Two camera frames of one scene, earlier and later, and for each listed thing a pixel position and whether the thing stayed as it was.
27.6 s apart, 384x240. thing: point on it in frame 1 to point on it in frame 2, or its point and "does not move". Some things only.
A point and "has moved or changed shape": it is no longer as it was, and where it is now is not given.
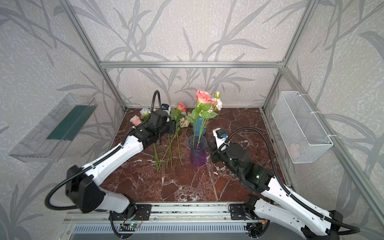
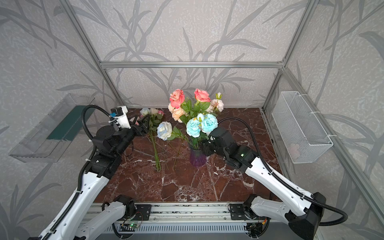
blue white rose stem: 156,158 has moved or changed shape
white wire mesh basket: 304,138 does not move
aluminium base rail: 172,213 does not move
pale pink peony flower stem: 216,103 does not move
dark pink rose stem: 176,115 to 177,98
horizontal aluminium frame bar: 189,65 does not move
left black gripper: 173,127 to 137,129
